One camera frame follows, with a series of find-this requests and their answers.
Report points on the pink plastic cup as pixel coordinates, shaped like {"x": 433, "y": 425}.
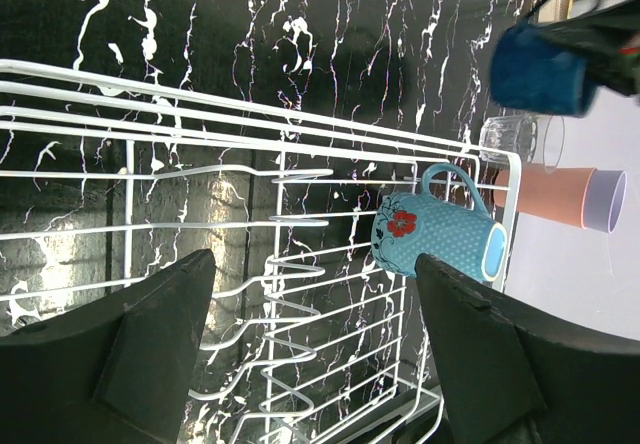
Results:
{"x": 559, "y": 195}

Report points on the light blue dotted mug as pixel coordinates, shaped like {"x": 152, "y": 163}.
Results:
{"x": 408, "y": 225}

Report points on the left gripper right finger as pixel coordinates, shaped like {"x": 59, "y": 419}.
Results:
{"x": 512, "y": 373}

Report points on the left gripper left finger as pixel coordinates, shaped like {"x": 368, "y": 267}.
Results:
{"x": 116, "y": 370}

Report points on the clear faceted glass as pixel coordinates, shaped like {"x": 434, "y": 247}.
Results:
{"x": 535, "y": 138}

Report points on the lavender plastic cup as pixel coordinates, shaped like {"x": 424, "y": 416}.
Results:
{"x": 604, "y": 199}

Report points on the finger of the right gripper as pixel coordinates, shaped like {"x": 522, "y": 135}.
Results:
{"x": 606, "y": 42}

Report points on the white wire dish rack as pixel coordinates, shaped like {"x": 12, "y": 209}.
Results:
{"x": 106, "y": 181}

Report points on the dark blue ceramic mug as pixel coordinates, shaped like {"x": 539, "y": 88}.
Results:
{"x": 530, "y": 74}

